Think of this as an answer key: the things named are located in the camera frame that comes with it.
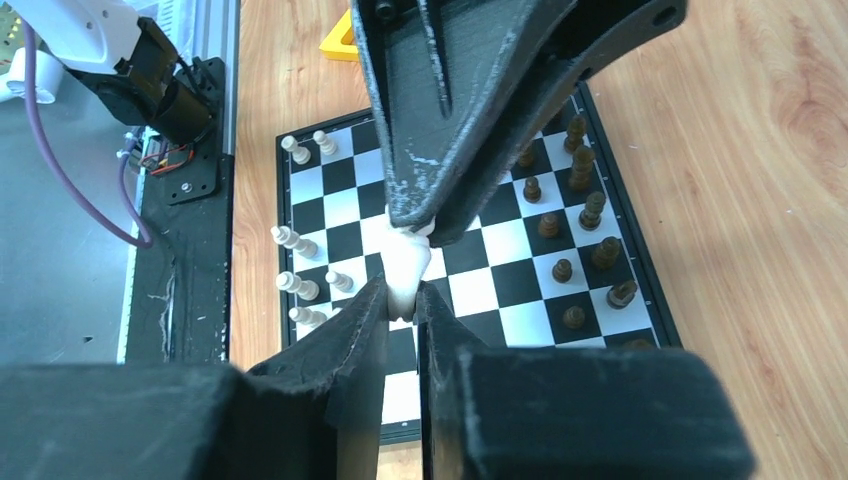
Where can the white chess piece being passed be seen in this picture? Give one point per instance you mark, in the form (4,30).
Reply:
(292,283)

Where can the yellow triangular plastic stand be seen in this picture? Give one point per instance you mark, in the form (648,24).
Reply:
(339,43)

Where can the white chess pawn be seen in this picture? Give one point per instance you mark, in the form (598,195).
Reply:
(327,145)

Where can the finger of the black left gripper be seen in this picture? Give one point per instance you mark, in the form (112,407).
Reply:
(438,74)
(592,35)

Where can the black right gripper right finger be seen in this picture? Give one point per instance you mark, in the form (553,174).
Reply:
(569,413)

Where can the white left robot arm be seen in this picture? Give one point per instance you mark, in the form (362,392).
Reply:
(126,60)

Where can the black white chessboard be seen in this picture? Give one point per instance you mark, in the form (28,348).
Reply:
(556,258)

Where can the white chess piece bottom row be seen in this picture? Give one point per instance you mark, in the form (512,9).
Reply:
(289,239)

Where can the white chess pawn second row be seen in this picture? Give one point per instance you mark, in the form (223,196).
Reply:
(339,281)

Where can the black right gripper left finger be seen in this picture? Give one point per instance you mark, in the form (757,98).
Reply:
(312,411)

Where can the white chess rook corner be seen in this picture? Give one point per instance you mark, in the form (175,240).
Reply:
(298,154)

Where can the white chess knight bottom row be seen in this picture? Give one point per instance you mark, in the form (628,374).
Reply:
(405,254)

